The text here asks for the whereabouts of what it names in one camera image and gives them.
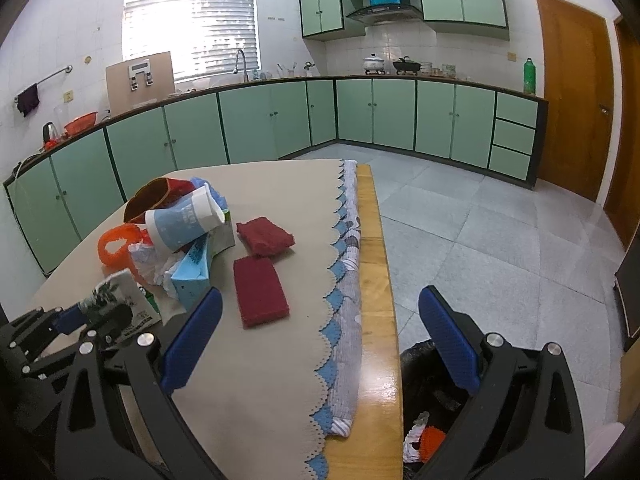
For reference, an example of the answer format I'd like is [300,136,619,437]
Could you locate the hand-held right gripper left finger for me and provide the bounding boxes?
[54,287,226,480]

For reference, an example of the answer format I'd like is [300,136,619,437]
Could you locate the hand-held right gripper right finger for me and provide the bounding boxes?
[415,285,601,480]

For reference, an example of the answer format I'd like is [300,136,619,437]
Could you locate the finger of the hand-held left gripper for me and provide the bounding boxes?
[9,304,91,348]
[0,331,101,401]

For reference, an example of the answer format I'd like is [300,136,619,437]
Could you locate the trash bin with black bag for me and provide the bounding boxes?
[399,340,481,480]

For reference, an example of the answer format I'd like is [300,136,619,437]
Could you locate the white green wipes packet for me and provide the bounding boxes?
[75,269,162,346]

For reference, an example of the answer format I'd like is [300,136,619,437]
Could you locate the red plastic bag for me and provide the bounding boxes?
[97,224,151,267]

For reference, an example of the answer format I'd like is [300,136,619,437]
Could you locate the dark red scouring pad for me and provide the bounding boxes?
[233,256,292,330]

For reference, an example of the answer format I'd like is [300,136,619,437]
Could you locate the light blue carton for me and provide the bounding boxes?
[170,235,213,313]

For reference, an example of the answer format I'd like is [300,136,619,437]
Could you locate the wooden table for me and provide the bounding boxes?
[325,164,404,480]

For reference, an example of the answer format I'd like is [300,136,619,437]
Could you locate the white blue paper cup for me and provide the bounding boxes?
[144,183,227,253]

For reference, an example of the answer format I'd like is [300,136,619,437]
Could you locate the crumpled red cloth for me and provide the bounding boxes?
[236,216,296,259]

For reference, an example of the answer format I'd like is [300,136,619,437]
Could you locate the red paper cup gold print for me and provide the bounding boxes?
[123,176,197,224]

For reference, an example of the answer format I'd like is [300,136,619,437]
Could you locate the blue plastic bag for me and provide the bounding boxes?
[190,176,230,211]

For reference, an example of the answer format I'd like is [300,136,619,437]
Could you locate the dark furniture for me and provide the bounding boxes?
[614,245,640,353]

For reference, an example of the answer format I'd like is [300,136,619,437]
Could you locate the green drawer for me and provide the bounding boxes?
[488,145,532,182]
[495,91,539,128]
[492,119,536,155]

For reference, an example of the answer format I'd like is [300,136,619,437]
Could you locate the red plastic basin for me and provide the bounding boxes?
[63,112,98,136]

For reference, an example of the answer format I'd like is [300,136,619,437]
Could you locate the dark towel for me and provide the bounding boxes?
[16,85,41,117]

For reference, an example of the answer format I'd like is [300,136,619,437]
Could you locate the green base cabinets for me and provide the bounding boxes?
[2,77,549,278]

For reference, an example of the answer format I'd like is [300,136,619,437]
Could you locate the cardboard box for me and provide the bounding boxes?
[105,51,175,111]

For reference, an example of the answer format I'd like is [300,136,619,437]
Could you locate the wooden door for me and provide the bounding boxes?
[602,15,640,251]
[534,0,616,203]

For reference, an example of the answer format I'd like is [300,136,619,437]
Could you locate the window blinds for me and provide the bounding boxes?
[122,0,261,83]

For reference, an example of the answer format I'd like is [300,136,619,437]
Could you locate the range hood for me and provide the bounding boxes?
[346,4,423,25]

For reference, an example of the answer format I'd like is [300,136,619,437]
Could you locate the metal towel rail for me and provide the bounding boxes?
[14,66,72,103]

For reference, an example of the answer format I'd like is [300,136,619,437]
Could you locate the green wall cabinets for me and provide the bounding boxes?
[296,0,510,42]

